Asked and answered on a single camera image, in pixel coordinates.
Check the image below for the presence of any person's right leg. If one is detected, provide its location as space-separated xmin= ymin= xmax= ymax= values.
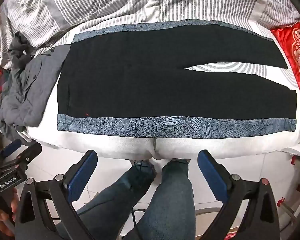
xmin=125 ymin=159 xmax=197 ymax=240

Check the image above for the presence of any white bed sheet with rings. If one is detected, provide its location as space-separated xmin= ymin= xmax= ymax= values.
xmin=0 ymin=17 xmax=300 ymax=160

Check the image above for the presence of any black sock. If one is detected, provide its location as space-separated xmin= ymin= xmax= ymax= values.
xmin=57 ymin=21 xmax=297 ymax=138

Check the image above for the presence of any large red embroidered cushion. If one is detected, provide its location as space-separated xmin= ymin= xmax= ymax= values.
xmin=270 ymin=20 xmax=300 ymax=115

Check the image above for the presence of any dark grey cloth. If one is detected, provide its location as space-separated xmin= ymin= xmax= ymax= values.
xmin=6 ymin=31 xmax=37 ymax=64

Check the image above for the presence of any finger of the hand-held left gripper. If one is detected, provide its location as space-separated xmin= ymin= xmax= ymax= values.
xmin=0 ymin=140 xmax=22 ymax=164
xmin=9 ymin=142 xmax=42 ymax=173

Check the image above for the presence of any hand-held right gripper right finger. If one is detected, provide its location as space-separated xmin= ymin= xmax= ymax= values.
xmin=197 ymin=149 xmax=288 ymax=240

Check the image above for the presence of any person's leg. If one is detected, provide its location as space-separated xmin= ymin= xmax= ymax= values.
xmin=57 ymin=160 xmax=157 ymax=240
xmin=125 ymin=159 xmax=197 ymax=240

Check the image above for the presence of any grey striped duvet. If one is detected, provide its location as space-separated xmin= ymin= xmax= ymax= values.
xmin=0 ymin=0 xmax=300 ymax=69

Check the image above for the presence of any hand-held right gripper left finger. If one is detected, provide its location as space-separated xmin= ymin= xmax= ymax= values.
xmin=14 ymin=150 xmax=98 ymax=240

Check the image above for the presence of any grey button shirt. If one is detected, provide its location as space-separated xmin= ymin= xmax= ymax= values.
xmin=0 ymin=44 xmax=70 ymax=128

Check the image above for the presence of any person's left leg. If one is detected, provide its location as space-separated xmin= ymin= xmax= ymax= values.
xmin=57 ymin=160 xmax=157 ymax=240

